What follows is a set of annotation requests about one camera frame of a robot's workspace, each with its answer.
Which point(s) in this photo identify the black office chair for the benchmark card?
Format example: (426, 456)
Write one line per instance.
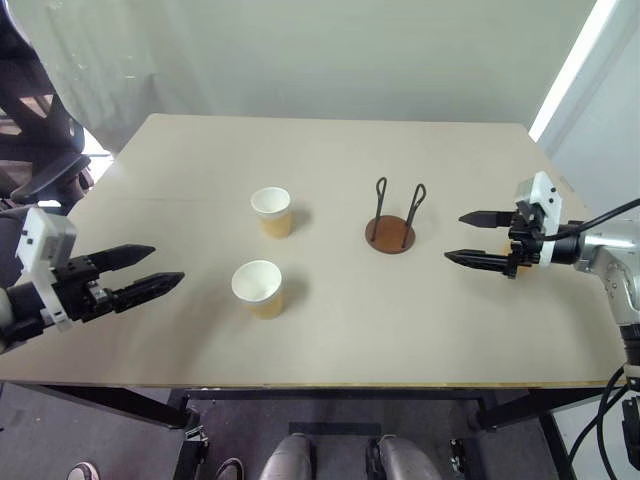
(30, 100)

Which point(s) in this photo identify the grey rounded shape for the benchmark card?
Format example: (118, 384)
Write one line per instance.
(287, 460)

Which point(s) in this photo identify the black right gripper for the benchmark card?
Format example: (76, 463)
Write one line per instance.
(524, 235)

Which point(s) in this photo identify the white and tan paper cup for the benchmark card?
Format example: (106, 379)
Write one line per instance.
(257, 290)
(271, 212)

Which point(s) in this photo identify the dark shoe with white sole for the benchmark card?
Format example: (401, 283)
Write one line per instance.
(230, 470)
(82, 471)

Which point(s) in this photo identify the brown cup holder stand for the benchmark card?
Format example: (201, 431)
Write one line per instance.
(390, 236)

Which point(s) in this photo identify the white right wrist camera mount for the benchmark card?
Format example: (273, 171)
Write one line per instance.
(550, 210)

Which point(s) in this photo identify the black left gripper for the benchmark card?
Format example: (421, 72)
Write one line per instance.
(75, 292)

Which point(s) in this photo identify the black metal table frame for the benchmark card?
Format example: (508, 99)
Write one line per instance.
(325, 393)

